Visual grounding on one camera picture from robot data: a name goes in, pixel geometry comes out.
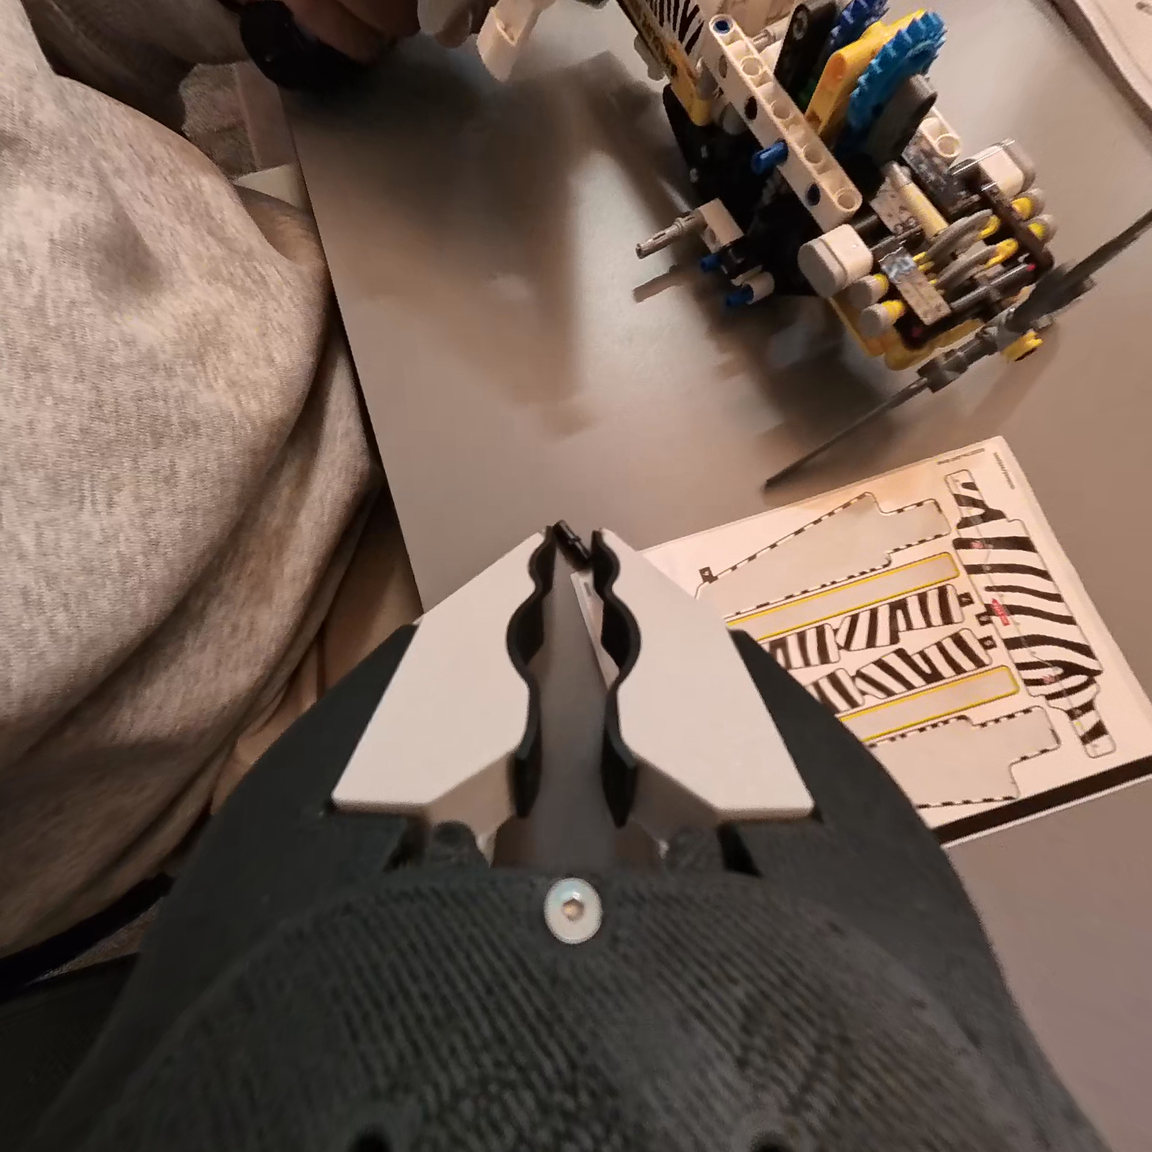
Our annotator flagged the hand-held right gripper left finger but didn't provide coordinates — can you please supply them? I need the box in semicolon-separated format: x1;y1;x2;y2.
331;530;561;861

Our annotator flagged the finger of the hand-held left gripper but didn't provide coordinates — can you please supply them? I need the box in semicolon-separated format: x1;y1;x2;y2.
417;0;494;40

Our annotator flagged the lego plane model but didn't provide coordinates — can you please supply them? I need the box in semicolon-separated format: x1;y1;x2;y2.
615;0;1152;493

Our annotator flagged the striped sticker sheet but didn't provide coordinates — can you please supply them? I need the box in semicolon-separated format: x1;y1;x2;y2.
643;436;1152;845

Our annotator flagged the person's left hand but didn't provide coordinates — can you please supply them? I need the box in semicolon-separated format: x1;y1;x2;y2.
291;0;425;51

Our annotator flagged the white lego panel piece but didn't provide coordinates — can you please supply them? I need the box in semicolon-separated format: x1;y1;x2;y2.
475;0;552;81

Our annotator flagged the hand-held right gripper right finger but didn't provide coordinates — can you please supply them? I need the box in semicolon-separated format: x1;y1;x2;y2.
589;529;816;861

